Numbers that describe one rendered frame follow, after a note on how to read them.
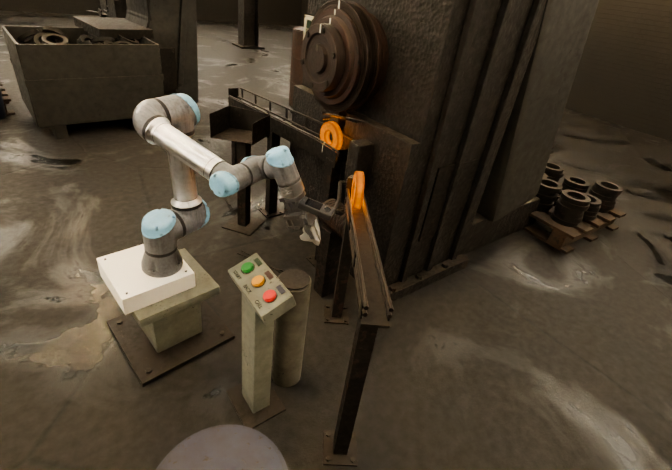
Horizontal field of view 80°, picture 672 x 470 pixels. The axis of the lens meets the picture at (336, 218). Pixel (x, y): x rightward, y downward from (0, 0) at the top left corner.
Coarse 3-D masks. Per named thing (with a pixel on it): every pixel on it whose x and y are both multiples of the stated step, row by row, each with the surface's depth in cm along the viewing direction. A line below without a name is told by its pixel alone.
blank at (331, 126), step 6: (324, 126) 202; (330, 126) 198; (336, 126) 196; (324, 132) 203; (336, 132) 195; (324, 138) 204; (336, 138) 196; (342, 138) 197; (330, 144) 201; (336, 144) 197
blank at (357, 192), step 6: (354, 174) 163; (360, 174) 157; (354, 180) 161; (360, 180) 155; (354, 186) 164; (360, 186) 154; (354, 192) 157; (360, 192) 154; (354, 198) 155; (360, 198) 155; (354, 204) 157; (360, 204) 157
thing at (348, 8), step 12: (336, 0) 170; (348, 12) 166; (360, 12) 166; (312, 24) 187; (360, 24) 162; (360, 36) 163; (372, 36) 165; (372, 48) 165; (372, 60) 166; (360, 72) 168; (372, 72) 169; (360, 84) 170; (360, 96) 176; (336, 108) 187; (348, 108) 181
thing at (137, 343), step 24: (192, 312) 168; (120, 336) 170; (144, 336) 172; (168, 336) 164; (192, 336) 175; (216, 336) 176; (144, 360) 162; (168, 360) 163; (192, 360) 166; (144, 384) 154
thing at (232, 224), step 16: (224, 112) 229; (240, 112) 232; (256, 112) 229; (224, 128) 233; (240, 128) 237; (256, 128) 215; (240, 144) 227; (240, 160) 232; (240, 192) 243; (240, 208) 249; (224, 224) 254; (240, 224) 255; (256, 224) 258
